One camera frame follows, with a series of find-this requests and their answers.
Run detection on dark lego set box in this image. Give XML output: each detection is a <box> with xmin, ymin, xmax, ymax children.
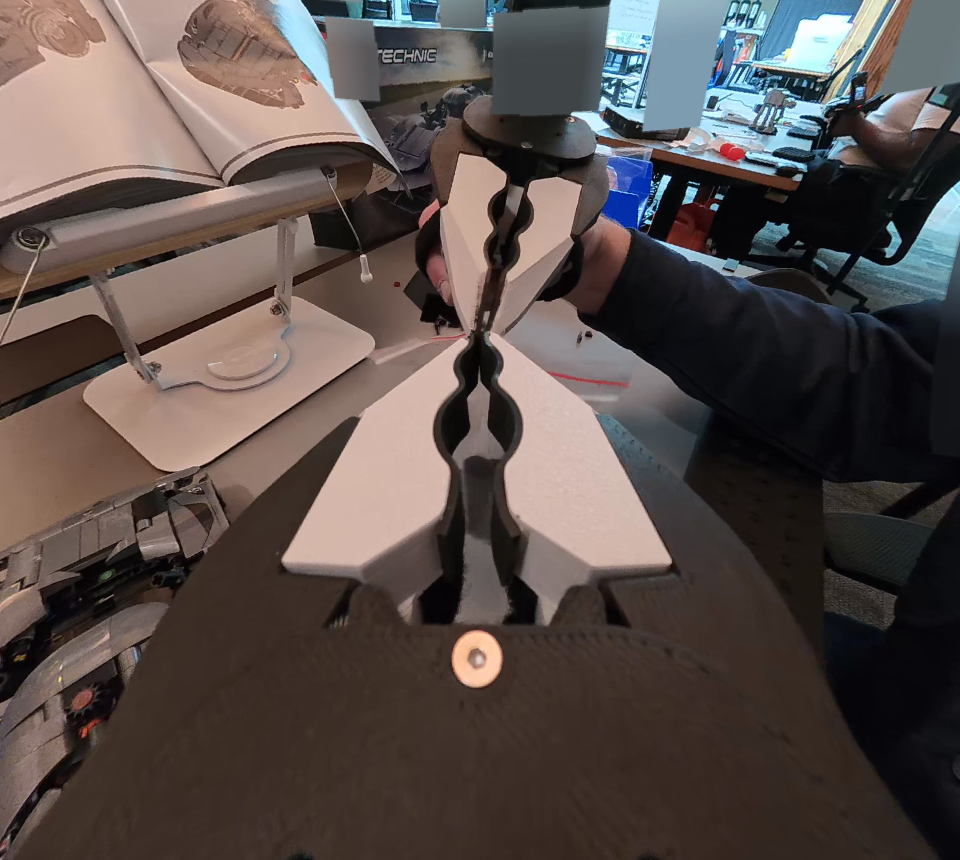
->
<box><xmin>307</xmin><ymin>23</ymin><xmax>498</xmax><ymax>254</ymax></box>

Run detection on white book stand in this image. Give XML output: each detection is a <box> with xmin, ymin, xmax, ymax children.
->
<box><xmin>0</xmin><ymin>162</ymin><xmax>376</xmax><ymax>473</ymax></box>

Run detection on blue plastic bin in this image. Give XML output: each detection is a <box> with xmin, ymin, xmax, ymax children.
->
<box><xmin>603</xmin><ymin>158</ymin><xmax>655</xmax><ymax>231</ymax></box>

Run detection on clear plastic bags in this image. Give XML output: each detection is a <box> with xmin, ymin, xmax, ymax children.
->
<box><xmin>607</xmin><ymin>143</ymin><xmax>652</xmax><ymax>180</ymax></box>

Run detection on wooden work table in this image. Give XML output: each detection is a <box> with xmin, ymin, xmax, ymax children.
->
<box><xmin>600</xmin><ymin>102</ymin><xmax>834</xmax><ymax>203</ymax></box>

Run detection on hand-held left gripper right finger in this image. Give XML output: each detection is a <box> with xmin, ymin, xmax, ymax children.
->
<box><xmin>483</xmin><ymin>337</ymin><xmax>674</xmax><ymax>625</ymax></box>

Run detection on grey walker model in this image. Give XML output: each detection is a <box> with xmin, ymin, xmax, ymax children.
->
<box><xmin>750</xmin><ymin>89</ymin><xmax>786</xmax><ymax>135</ymax></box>

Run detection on person's right hand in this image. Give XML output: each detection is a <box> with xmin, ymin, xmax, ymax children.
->
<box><xmin>558</xmin><ymin>218</ymin><xmax>633</xmax><ymax>318</ymax></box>

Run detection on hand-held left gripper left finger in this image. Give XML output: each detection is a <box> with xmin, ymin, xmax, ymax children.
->
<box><xmin>281</xmin><ymin>337</ymin><xmax>483</xmax><ymax>625</ymax></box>

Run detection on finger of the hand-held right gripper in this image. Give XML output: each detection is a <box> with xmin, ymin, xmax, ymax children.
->
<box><xmin>437</xmin><ymin>153</ymin><xmax>513</xmax><ymax>336</ymax></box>
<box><xmin>482</xmin><ymin>177</ymin><xmax>584</xmax><ymax>338</ymax></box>

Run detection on person's right forearm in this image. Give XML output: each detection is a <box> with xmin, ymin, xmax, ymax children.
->
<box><xmin>600</xmin><ymin>230</ymin><xmax>946</xmax><ymax>482</ymax></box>

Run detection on partly built lego car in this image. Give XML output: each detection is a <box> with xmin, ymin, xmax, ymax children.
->
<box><xmin>0</xmin><ymin>466</ymin><xmax>230</xmax><ymax>860</ymax></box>

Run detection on open instruction book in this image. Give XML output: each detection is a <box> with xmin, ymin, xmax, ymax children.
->
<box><xmin>0</xmin><ymin>0</ymin><xmax>406</xmax><ymax>224</ymax></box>

